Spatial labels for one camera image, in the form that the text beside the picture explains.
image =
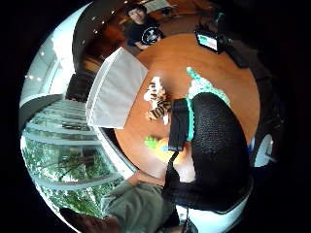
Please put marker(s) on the white fabric box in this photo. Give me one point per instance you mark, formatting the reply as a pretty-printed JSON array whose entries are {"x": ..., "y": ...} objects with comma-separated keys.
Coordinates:
[{"x": 113, "y": 90}]

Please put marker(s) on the orange carrot soft toy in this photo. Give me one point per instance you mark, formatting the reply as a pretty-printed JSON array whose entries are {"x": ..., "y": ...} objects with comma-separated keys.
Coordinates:
[{"x": 165, "y": 149}]

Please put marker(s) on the tiger soft toy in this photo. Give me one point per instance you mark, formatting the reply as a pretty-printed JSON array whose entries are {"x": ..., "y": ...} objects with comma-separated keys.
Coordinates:
[{"x": 158, "y": 102}]

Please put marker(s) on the black camera with screen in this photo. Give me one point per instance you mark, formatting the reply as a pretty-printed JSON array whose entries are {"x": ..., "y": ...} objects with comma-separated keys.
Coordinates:
[{"x": 209, "y": 41}]

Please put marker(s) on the the person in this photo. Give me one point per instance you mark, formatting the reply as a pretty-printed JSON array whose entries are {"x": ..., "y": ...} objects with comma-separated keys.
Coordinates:
[{"x": 139, "y": 207}]

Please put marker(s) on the blue and white chair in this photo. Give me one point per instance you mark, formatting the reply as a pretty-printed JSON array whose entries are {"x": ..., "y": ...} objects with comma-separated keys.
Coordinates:
[{"x": 264, "y": 150}]

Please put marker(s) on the green and white soft toy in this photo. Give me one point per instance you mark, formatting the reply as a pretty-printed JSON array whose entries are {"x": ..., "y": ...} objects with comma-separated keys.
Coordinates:
[{"x": 202, "y": 85}]

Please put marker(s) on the black camera stand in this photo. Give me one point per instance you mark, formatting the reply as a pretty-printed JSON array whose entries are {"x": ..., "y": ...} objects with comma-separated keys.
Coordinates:
[{"x": 238, "y": 56}]

